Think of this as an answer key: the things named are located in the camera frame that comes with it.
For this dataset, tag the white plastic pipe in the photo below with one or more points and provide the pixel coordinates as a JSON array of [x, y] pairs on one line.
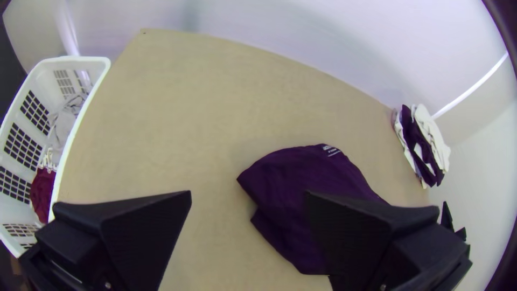
[[73, 36], [499, 62]]

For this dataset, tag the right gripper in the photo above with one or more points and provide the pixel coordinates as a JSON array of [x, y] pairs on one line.
[[447, 216]]

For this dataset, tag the black t-shirt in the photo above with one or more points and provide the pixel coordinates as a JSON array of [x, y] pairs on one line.
[[291, 182]]

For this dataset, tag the pile of folded clothes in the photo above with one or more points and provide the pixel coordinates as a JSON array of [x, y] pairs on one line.
[[420, 149]]

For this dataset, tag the white laundry basket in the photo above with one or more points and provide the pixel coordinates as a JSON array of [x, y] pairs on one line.
[[44, 79]]

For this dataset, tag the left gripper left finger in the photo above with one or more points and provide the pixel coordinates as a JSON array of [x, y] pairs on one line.
[[121, 238]]

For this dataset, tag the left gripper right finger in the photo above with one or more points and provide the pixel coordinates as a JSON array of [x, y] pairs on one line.
[[375, 246]]

